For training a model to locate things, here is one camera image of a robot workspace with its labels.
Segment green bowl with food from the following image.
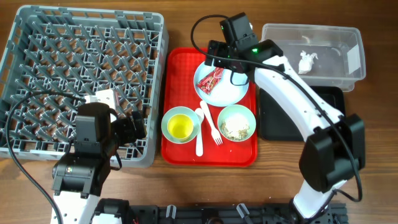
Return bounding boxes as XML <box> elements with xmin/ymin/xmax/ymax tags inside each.
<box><xmin>218</xmin><ymin>105</ymin><xmax>256</xmax><ymax>142</ymax></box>

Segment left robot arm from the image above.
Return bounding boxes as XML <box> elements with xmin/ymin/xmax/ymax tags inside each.
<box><xmin>51</xmin><ymin>103</ymin><xmax>146</xmax><ymax>223</ymax></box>

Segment white plastic spoon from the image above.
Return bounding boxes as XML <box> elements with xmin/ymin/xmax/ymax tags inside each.
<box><xmin>195</xmin><ymin>108</ymin><xmax>205</xmax><ymax>157</ymax></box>

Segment red snack wrapper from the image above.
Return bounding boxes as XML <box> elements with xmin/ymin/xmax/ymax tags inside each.
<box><xmin>196</xmin><ymin>67</ymin><xmax>224</xmax><ymax>95</ymax></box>

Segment rice and food scraps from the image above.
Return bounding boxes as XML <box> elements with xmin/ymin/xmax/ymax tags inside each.
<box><xmin>221</xmin><ymin>114</ymin><xmax>249</xmax><ymax>141</ymax></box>

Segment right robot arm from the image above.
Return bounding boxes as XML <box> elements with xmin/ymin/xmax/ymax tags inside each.
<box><xmin>204</xmin><ymin>12</ymin><xmax>366</xmax><ymax>223</ymax></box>

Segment black rectangular waste tray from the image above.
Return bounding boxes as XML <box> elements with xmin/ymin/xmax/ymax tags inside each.
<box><xmin>257</xmin><ymin>86</ymin><xmax>346</xmax><ymax>141</ymax></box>

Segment clear plastic waste bin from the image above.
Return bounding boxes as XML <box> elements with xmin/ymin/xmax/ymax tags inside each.
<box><xmin>261</xmin><ymin>23</ymin><xmax>366</xmax><ymax>92</ymax></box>

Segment light blue round plate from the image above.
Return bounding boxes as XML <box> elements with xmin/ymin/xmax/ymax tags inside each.
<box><xmin>193</xmin><ymin>62</ymin><xmax>249</xmax><ymax>107</ymax></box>

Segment yellow plastic cup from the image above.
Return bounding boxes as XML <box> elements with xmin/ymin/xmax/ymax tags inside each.
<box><xmin>167</xmin><ymin>114</ymin><xmax>194</xmax><ymax>140</ymax></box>

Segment grey plastic dishwasher rack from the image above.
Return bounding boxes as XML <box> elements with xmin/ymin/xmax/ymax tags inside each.
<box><xmin>1</xmin><ymin>6</ymin><xmax>169</xmax><ymax>167</ymax></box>

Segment white paper napkin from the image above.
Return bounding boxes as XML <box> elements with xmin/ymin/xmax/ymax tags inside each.
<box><xmin>298</xmin><ymin>50</ymin><xmax>318</xmax><ymax>75</ymax></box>

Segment white plastic fork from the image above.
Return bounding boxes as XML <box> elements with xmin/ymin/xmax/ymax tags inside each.
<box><xmin>200</xmin><ymin>100</ymin><xmax>223</xmax><ymax>146</ymax></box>

